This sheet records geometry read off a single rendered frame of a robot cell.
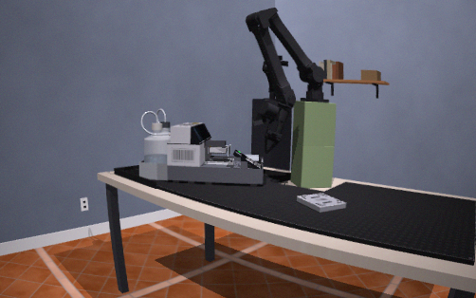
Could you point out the white plastic bottle with cap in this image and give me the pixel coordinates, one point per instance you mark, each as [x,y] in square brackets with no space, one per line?
[155,147]

